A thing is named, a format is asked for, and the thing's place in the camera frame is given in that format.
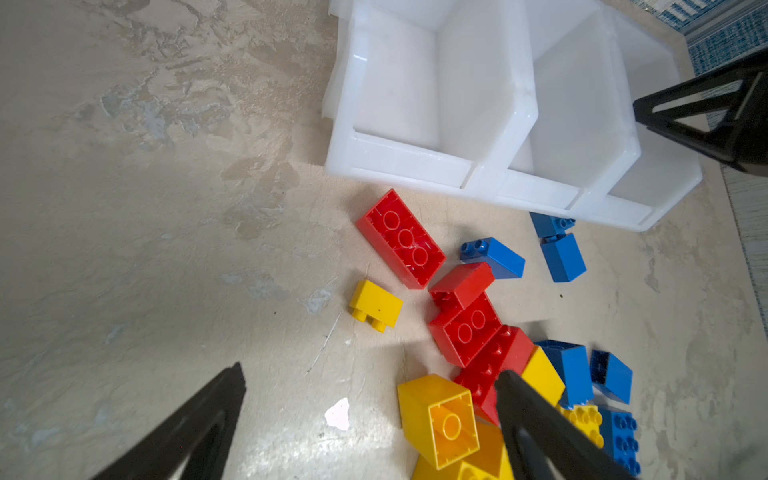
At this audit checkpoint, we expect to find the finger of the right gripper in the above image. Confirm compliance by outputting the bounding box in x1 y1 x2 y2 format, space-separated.
633 50 767 177

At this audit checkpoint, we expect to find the left white bin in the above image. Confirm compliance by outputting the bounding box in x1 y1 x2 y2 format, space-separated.
322 1 538 204

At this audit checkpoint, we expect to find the red lego long cluster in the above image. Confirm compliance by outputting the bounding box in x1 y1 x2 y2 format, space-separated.
453 325 535 426

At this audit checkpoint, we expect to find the red lego cluster upper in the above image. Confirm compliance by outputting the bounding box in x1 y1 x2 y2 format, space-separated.
428 262 501 368

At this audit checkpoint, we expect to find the right white bin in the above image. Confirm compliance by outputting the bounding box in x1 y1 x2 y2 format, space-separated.
591 12 703 232

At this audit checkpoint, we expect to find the yellow lego hollow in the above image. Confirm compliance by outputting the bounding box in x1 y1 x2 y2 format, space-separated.
397 374 480 470

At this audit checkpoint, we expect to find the white bin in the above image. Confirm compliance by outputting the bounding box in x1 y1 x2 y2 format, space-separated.
487 1 650 227
322 1 538 204
591 12 703 232

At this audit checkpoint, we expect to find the yellow lego cluster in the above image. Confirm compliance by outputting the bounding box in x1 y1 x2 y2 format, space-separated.
521 346 565 406

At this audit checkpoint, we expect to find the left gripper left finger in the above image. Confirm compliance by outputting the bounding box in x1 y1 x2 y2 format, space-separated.
95 363 246 479

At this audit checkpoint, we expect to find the small yellow lego left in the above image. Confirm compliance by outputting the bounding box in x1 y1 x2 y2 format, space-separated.
349 279 403 333

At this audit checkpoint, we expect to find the small blue lego top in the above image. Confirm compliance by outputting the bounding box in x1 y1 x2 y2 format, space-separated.
460 237 525 279

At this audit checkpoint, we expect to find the large red lego top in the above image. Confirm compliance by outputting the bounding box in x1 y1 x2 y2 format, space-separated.
355 189 446 290

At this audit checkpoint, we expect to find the yellow studded lego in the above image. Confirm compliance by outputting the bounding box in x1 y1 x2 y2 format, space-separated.
556 405 605 449

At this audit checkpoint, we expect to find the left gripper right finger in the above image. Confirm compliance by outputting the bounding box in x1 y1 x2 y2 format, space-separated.
494 370 631 479

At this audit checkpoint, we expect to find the middle white bin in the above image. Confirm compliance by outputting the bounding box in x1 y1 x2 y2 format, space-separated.
487 1 650 227

